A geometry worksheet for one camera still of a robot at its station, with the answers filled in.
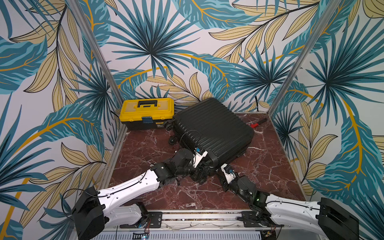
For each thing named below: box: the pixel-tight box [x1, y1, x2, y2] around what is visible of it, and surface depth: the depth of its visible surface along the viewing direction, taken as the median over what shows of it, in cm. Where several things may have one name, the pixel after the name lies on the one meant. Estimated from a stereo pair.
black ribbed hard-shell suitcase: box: [165, 97, 255, 167], surface depth 90 cm
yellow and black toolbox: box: [119, 97, 175, 131], surface depth 100 cm
